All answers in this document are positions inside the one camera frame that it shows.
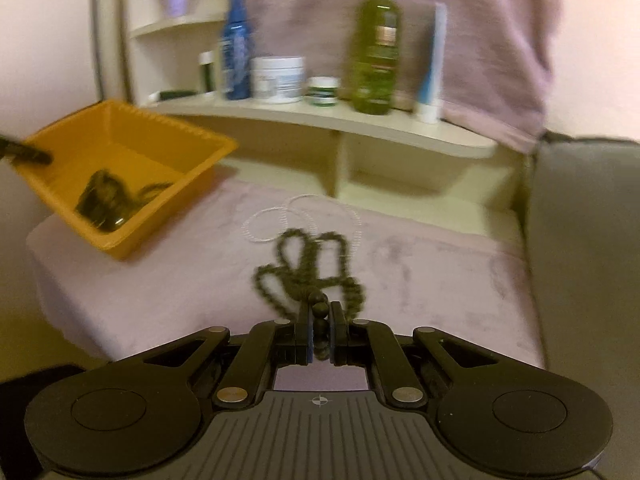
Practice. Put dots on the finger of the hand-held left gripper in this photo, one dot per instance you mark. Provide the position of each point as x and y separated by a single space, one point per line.
30 152

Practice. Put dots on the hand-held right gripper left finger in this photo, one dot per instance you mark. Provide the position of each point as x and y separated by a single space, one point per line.
305 345

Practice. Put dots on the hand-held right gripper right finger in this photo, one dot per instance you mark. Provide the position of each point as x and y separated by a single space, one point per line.
340 342

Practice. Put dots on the orange plastic tray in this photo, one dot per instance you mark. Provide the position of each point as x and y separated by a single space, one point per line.
165 220

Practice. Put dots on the pink blanket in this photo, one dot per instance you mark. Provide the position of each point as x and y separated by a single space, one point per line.
425 285

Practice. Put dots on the dark green tube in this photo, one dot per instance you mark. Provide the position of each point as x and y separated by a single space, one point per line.
177 94

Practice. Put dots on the white green lip balm stick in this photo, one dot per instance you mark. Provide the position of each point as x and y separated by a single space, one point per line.
206 77

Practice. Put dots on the white shelf unit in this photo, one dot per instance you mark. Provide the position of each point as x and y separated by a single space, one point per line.
350 120

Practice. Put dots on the blue spray bottle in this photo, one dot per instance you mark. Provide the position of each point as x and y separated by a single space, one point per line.
236 60

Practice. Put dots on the small green label jar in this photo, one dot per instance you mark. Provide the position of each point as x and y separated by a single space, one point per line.
323 94

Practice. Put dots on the white cream jar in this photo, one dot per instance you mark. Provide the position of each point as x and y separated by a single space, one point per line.
277 82

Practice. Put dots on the grey cushion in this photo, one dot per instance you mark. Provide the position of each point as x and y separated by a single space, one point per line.
590 260

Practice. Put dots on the green spray bottle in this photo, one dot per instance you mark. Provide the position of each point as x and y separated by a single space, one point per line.
375 60

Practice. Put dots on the blue white tube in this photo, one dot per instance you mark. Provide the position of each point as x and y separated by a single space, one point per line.
431 70

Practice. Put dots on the pink hanging cloth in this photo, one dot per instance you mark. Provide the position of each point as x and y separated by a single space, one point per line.
490 35

